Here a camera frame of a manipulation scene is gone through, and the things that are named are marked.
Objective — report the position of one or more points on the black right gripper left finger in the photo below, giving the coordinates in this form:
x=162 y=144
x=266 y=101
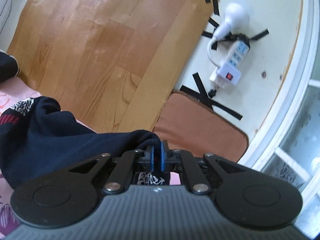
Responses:
x=71 y=194

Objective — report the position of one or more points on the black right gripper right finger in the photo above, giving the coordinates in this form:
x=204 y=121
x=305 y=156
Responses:
x=244 y=196

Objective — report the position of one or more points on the navy patterned knit sweater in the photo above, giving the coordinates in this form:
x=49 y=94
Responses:
x=57 y=139

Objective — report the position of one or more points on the brown mesh cushion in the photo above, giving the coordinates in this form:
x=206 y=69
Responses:
x=189 y=125

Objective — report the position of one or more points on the pink floral bed sheet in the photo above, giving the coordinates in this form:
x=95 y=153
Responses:
x=15 y=119

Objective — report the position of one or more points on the white power strip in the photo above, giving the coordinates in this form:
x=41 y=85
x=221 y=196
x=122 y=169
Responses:
x=227 y=71

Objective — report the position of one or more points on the dark folded garment green trim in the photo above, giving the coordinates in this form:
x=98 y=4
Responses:
x=8 y=66

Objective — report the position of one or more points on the white bulb lamp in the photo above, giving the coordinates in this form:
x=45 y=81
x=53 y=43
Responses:
x=237 y=15

